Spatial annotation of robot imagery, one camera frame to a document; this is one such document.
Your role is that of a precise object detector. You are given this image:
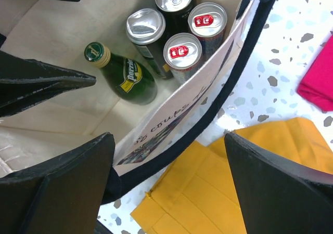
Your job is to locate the red tab can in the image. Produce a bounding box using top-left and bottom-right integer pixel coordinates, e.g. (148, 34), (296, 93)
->
(163, 33), (204, 84)
(188, 2), (227, 60)

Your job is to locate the beige canvas tote bag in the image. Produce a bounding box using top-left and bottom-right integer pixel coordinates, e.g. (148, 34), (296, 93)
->
(1, 0), (276, 203)

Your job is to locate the mustard yellow cloth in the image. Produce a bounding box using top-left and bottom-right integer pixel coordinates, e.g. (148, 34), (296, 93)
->
(131, 118), (332, 233)

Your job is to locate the silver top can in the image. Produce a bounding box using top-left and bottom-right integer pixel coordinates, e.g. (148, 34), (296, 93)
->
(155, 0), (197, 34)

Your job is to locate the green glass bottle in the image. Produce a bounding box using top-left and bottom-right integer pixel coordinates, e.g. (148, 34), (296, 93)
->
(84, 42), (158, 105)

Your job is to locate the red folded cloth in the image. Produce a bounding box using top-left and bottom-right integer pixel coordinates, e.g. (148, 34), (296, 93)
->
(297, 37), (332, 112)

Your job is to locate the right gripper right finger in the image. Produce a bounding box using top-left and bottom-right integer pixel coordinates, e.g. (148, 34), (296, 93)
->
(224, 133), (332, 233)

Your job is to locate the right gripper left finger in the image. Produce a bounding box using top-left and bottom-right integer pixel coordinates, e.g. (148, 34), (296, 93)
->
(1, 133), (115, 233)

